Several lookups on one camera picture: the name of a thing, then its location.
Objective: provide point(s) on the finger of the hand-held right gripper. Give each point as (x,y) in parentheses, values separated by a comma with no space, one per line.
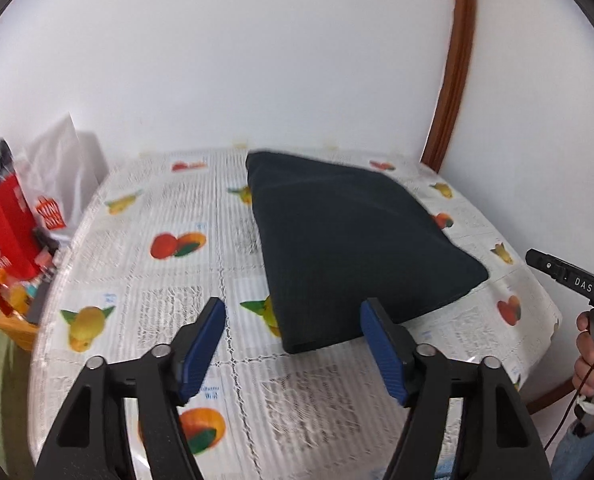
(544,264)

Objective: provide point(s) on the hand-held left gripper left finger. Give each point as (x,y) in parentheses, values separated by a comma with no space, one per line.
(202,350)

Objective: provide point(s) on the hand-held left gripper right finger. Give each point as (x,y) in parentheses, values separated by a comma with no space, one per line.
(384,355)

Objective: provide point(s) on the black sweatshirt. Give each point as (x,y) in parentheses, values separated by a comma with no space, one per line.
(357,230)

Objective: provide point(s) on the person's right hand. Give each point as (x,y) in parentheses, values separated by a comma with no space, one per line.
(587,360)

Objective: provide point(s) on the fruit print tablecloth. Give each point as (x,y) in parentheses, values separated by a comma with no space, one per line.
(147,290)

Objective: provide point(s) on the brown wooden baseboard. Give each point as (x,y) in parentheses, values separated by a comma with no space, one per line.
(547,400)

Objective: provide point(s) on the person's blue jeans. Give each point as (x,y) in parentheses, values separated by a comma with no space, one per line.
(587,455)

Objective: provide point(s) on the wooden chair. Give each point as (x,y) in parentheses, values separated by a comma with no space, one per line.
(14,330)

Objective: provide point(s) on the red paper bag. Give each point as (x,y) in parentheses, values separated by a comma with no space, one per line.
(4,230)

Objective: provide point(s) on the white plastic bag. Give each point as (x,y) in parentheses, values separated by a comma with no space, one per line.
(62,165)

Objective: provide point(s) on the brown wooden door frame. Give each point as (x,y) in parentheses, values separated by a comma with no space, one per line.
(457,60)

